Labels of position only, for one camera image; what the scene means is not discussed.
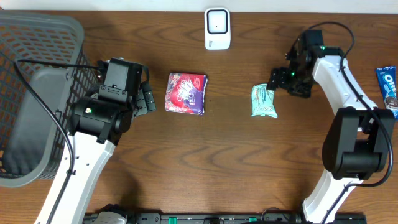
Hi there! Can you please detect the red purple snack bag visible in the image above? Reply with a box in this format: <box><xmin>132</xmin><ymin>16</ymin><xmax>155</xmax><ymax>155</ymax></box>
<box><xmin>165</xmin><ymin>73</ymin><xmax>208</xmax><ymax>115</ymax></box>

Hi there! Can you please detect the light teal snack packet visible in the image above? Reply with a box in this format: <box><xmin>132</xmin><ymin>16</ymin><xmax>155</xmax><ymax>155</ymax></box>
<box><xmin>251</xmin><ymin>84</ymin><xmax>278</xmax><ymax>118</ymax></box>

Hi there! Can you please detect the blue snack wrapper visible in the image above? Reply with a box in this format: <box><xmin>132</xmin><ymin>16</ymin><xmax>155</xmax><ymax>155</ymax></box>
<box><xmin>375</xmin><ymin>66</ymin><xmax>397</xmax><ymax>120</ymax></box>

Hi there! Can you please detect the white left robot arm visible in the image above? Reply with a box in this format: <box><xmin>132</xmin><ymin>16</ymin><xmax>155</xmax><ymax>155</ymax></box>
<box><xmin>36</xmin><ymin>58</ymin><xmax>156</xmax><ymax>223</ymax></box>

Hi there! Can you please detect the grey plastic mesh basket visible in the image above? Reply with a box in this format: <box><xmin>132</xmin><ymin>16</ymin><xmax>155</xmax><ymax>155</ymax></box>
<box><xmin>1</xmin><ymin>11</ymin><xmax>98</xmax><ymax>187</ymax></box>

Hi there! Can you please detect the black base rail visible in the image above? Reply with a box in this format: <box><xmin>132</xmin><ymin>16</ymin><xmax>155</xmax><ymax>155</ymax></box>
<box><xmin>83</xmin><ymin>212</ymin><xmax>368</xmax><ymax>224</ymax></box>

